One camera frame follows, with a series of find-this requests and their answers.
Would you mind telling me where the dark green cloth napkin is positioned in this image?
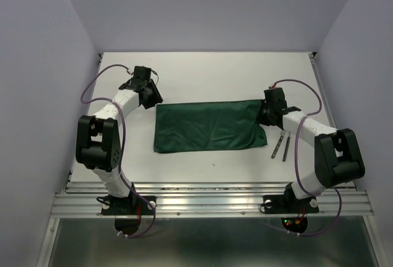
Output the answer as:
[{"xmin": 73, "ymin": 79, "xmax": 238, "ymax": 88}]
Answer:
[{"xmin": 154, "ymin": 99, "xmax": 268, "ymax": 153}]

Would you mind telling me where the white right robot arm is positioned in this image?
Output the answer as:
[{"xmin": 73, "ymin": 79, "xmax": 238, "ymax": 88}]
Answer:
[{"xmin": 257, "ymin": 88, "xmax": 365, "ymax": 212}]

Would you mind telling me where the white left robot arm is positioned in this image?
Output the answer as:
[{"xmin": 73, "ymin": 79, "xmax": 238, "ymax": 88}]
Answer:
[{"xmin": 76, "ymin": 64, "xmax": 163, "ymax": 214}]

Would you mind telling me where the steel fork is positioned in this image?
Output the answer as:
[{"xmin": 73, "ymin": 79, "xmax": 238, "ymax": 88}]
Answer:
[{"xmin": 271, "ymin": 130, "xmax": 286, "ymax": 159}]

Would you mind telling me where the steel table knife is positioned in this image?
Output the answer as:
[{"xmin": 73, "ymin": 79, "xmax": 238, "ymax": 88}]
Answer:
[{"xmin": 282, "ymin": 133, "xmax": 291, "ymax": 162}]

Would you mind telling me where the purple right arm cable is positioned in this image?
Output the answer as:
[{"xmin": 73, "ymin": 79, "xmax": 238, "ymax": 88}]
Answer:
[{"xmin": 267, "ymin": 78, "xmax": 343, "ymax": 237}]

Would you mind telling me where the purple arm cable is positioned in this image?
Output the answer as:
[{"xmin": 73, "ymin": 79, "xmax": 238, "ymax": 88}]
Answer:
[
  {"xmin": 80, "ymin": 63, "xmax": 157, "ymax": 239},
  {"xmin": 267, "ymin": 78, "xmax": 343, "ymax": 237}
]

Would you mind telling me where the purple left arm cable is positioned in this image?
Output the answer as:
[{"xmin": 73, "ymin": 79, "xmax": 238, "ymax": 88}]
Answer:
[{"xmin": 80, "ymin": 63, "xmax": 157, "ymax": 239}]

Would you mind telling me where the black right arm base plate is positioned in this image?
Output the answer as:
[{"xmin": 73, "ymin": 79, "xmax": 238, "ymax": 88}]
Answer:
[{"xmin": 259, "ymin": 188, "xmax": 319, "ymax": 214}]

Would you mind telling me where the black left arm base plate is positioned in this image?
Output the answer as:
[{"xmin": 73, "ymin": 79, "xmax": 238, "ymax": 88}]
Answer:
[{"xmin": 96, "ymin": 193, "xmax": 153, "ymax": 216}]

